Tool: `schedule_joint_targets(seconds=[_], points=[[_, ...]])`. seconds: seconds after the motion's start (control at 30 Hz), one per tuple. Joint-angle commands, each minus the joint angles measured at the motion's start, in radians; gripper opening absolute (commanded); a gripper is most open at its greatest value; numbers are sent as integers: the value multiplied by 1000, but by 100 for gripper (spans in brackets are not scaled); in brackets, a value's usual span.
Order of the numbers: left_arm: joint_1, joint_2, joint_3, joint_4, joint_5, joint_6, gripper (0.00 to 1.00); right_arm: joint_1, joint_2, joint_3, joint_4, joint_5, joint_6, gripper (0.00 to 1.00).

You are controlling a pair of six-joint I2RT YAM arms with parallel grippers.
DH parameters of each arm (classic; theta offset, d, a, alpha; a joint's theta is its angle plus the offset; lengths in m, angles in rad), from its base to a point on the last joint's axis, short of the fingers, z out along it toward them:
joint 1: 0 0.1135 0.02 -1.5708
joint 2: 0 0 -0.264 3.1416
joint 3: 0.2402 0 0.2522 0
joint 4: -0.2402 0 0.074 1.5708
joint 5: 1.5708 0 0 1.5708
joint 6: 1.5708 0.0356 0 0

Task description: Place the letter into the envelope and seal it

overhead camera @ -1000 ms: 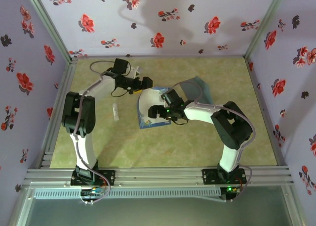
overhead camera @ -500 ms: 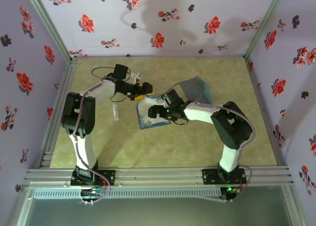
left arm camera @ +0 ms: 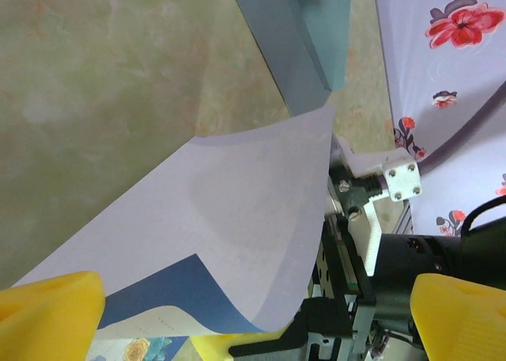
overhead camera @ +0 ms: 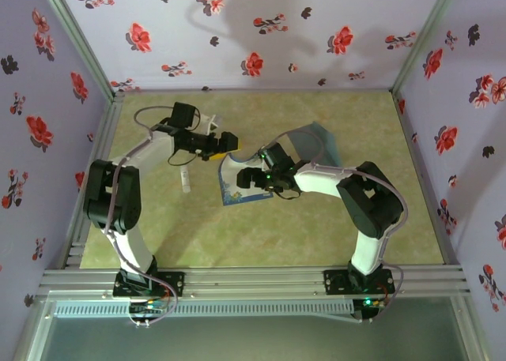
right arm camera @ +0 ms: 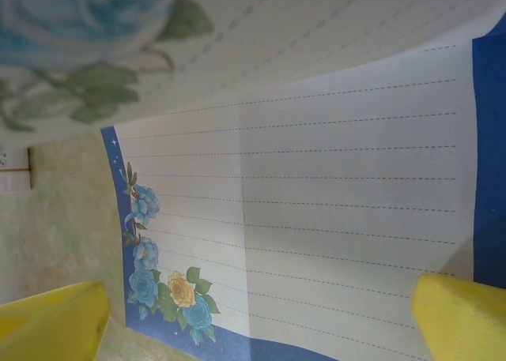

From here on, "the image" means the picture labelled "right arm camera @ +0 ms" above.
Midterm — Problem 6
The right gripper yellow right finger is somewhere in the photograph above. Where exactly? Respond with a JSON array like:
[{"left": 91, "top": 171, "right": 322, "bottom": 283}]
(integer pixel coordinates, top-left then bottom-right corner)
[{"left": 410, "top": 273, "right": 506, "bottom": 361}]

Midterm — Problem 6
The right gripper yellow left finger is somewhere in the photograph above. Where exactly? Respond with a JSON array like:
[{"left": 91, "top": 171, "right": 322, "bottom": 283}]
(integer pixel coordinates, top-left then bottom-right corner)
[{"left": 0, "top": 280, "right": 112, "bottom": 361}]

